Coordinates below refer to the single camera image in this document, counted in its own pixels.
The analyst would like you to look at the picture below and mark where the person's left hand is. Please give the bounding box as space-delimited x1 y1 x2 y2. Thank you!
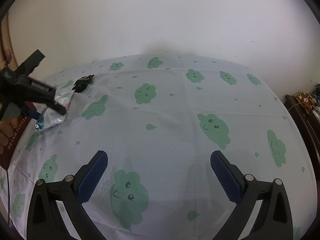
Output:
0 117 18 154

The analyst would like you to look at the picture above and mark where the gold red toffee tin box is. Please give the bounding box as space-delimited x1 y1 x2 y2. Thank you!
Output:
0 116 32 171

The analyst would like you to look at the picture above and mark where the teal white plastic packet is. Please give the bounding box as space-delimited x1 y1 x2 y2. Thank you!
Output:
35 90 74 132

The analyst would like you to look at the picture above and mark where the dark hair clip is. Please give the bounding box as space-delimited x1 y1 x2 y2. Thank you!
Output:
72 75 94 93

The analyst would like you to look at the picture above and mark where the green cloud pattern tablecloth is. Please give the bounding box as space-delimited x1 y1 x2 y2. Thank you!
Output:
1 54 317 239

